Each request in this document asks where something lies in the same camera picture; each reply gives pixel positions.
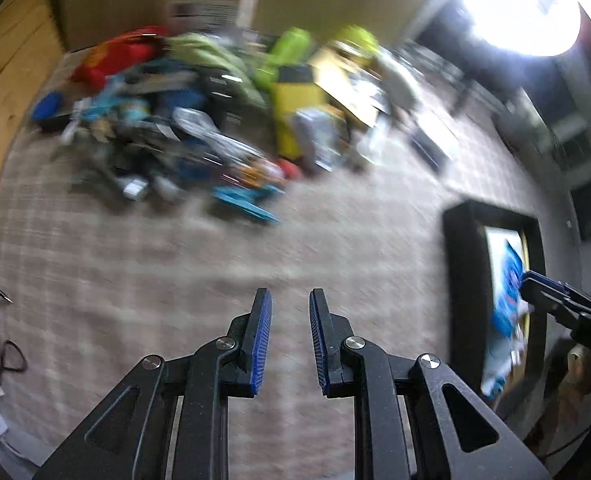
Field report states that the red packet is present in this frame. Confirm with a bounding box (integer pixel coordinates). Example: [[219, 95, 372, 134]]
[[70, 27, 169, 88]]

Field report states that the black tray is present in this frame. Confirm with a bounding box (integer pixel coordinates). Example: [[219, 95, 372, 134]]
[[443, 200, 549, 406]]

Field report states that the thin black cable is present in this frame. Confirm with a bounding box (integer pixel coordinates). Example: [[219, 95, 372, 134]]
[[0, 262, 29, 376]]

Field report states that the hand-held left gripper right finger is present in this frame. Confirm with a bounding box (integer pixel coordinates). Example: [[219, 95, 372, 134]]
[[309, 288, 551, 480]]

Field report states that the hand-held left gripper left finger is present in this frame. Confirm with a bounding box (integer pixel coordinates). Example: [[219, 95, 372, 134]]
[[33, 287, 273, 480]]

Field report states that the yellow black packet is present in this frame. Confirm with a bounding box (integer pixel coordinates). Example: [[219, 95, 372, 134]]
[[270, 65, 326, 161]]

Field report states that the blue wet wipes packet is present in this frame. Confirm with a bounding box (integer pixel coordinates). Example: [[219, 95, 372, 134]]
[[493, 240, 531, 333]]

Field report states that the white packaged box with barcode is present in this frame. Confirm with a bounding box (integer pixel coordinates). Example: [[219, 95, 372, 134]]
[[162, 0, 259, 36]]

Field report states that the clear plastic box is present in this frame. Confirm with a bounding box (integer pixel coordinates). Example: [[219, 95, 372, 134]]
[[410, 110, 459, 171]]

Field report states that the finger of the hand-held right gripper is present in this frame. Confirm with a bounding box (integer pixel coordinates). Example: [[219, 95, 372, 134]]
[[521, 270, 591, 313], [520, 282, 591, 328]]

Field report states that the bright desk lamp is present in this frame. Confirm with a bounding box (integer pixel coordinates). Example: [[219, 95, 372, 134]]
[[450, 0, 583, 58]]

